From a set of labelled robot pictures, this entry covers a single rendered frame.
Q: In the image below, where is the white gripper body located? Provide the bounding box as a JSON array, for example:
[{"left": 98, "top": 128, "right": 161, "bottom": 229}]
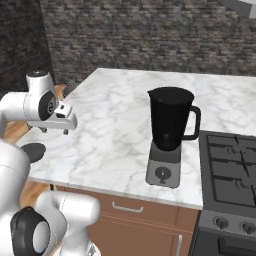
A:
[{"left": 26, "top": 112, "right": 79, "bottom": 132}]

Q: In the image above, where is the grey range hood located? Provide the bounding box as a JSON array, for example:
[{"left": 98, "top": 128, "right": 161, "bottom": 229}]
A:
[{"left": 219, "top": 0, "right": 256, "bottom": 20}]

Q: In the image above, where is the black round blender lid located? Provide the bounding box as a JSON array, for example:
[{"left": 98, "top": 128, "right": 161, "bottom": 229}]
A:
[{"left": 20, "top": 142, "right": 47, "bottom": 165}]

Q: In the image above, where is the silver drawer handle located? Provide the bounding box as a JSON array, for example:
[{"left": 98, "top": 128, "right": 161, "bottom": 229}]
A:
[{"left": 111, "top": 201, "right": 145, "bottom": 215}]

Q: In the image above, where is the brown cupboard door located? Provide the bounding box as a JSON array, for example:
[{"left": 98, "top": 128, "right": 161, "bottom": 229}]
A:
[{"left": 87, "top": 214, "right": 198, "bottom": 256}]

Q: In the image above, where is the black gas stove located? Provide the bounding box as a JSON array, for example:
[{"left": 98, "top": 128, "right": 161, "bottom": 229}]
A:
[{"left": 187, "top": 129, "right": 256, "bottom": 256}]

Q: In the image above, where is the black blender with grey base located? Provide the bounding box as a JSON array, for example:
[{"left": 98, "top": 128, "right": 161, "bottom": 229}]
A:
[{"left": 145, "top": 86, "right": 202, "bottom": 190}]

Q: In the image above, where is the black stove knob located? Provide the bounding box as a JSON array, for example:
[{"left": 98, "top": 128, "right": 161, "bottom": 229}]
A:
[
  {"left": 214, "top": 216, "right": 230, "bottom": 231},
  {"left": 241, "top": 221, "right": 256, "bottom": 235}
]

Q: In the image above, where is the silver cupboard door handle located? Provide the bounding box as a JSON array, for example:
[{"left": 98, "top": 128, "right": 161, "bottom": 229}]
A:
[{"left": 176, "top": 234, "right": 184, "bottom": 256}]

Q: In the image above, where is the brown drawer front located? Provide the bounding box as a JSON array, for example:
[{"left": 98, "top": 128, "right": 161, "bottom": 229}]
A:
[{"left": 54, "top": 185, "right": 201, "bottom": 233}]

